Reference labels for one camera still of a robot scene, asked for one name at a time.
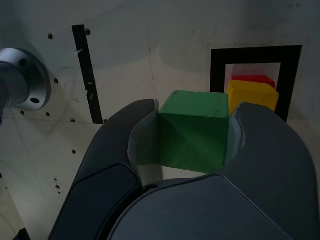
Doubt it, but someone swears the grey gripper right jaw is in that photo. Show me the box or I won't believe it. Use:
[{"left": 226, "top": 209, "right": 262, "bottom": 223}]
[{"left": 107, "top": 101, "right": 318, "bottom": 240}]

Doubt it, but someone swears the black tape strip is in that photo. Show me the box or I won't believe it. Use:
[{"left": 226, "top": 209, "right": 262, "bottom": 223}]
[{"left": 71, "top": 24, "right": 105, "bottom": 125}]

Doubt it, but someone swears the red cube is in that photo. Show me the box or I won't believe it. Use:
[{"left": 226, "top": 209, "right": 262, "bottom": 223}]
[{"left": 231, "top": 74, "right": 276, "bottom": 88}]

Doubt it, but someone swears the black tape square outline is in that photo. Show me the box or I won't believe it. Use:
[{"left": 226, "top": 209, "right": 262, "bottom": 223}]
[{"left": 209, "top": 44, "right": 303, "bottom": 123}]

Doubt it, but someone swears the yellow cube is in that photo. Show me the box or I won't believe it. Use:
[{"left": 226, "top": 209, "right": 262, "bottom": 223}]
[{"left": 226, "top": 79, "right": 280, "bottom": 116}]

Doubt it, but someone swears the green cube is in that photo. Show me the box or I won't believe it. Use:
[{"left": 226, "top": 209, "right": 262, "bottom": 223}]
[{"left": 157, "top": 90, "right": 230, "bottom": 175}]

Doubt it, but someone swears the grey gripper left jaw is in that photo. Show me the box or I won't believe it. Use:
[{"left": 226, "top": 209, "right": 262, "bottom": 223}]
[{"left": 47, "top": 99, "right": 164, "bottom": 240}]

